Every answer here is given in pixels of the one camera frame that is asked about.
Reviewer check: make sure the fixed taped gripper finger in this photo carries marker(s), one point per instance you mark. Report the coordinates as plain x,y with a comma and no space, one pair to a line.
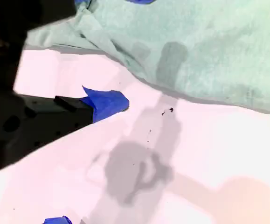
55,116

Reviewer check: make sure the moving taped gripper finger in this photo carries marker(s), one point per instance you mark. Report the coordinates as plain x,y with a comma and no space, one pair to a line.
32,14

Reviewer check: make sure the pale green T-shirt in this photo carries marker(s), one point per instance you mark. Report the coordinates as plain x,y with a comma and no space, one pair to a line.
195,58

